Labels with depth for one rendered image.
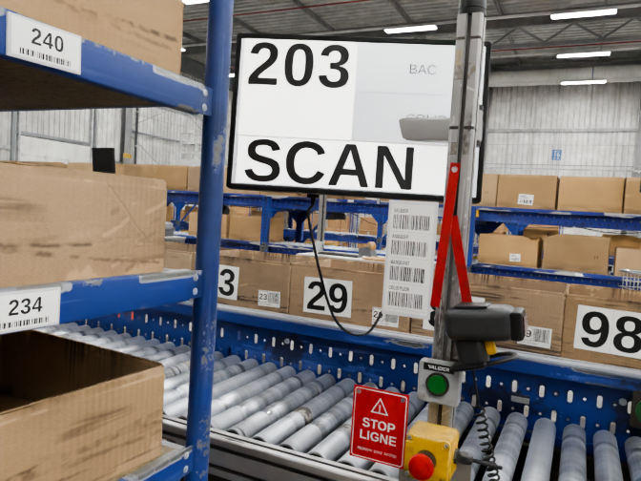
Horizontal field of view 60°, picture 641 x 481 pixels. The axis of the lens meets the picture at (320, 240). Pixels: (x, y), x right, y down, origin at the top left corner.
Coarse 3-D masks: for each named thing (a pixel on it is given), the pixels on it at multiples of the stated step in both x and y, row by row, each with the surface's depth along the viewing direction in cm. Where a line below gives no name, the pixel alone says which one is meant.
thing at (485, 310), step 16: (464, 304) 86; (480, 304) 84; (496, 304) 86; (448, 320) 85; (464, 320) 84; (480, 320) 83; (496, 320) 82; (512, 320) 81; (448, 336) 85; (464, 336) 84; (480, 336) 83; (496, 336) 82; (512, 336) 81; (464, 352) 85; (480, 352) 84; (496, 352) 85; (464, 368) 85; (480, 368) 84
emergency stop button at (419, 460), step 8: (416, 456) 83; (424, 456) 83; (408, 464) 84; (416, 464) 83; (424, 464) 82; (432, 464) 82; (416, 472) 83; (424, 472) 82; (432, 472) 82; (424, 480) 83
